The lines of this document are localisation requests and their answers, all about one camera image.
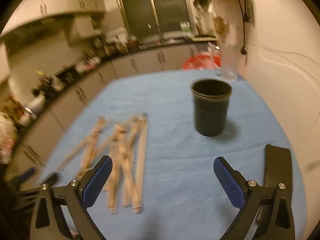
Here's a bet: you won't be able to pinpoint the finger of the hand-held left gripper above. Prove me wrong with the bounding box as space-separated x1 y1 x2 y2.
37 172 59 189
14 166 37 184

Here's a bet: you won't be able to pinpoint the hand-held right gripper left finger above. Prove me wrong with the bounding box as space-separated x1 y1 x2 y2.
30 155 113 240

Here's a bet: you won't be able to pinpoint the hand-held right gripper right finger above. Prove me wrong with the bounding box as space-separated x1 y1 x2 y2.
213 156 295 240

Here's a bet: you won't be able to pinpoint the pile of wooden chopsticks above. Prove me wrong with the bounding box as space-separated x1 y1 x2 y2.
57 114 149 215

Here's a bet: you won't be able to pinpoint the black plastic cup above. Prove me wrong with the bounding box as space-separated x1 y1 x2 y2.
191 79 233 137

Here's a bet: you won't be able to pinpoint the crumpled plastic bag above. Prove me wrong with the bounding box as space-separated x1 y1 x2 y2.
0 112 18 164

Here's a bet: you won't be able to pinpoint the blue table cloth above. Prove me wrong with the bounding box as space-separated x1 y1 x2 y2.
36 69 307 240

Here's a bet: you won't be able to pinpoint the clear plastic pitcher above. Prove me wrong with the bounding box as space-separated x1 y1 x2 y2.
207 41 241 82

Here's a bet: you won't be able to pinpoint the red plastic basket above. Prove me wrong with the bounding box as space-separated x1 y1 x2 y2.
182 55 222 70

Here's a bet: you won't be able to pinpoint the beige lower cabinets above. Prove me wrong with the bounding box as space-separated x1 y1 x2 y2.
5 44 220 180

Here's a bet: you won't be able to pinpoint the beige cabinets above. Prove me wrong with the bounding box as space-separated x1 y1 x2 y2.
5 44 220 180
2 0 107 34

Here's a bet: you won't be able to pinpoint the black kitchen countertop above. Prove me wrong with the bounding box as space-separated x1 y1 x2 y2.
15 36 218 130

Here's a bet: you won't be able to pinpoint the range hood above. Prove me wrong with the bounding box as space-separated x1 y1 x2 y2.
0 14 75 43

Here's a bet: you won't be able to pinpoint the bag with brown contents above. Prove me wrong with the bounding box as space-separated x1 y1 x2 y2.
215 16 230 34

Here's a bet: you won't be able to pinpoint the white hanging plastic bag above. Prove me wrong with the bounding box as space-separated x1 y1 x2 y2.
211 0 238 45

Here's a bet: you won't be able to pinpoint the kitchen window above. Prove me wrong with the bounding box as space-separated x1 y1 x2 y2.
114 0 194 38

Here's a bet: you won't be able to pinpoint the beige upper cabinets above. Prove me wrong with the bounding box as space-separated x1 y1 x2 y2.
2 0 107 34

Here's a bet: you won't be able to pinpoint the black power cable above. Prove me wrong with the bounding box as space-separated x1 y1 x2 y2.
235 0 248 55

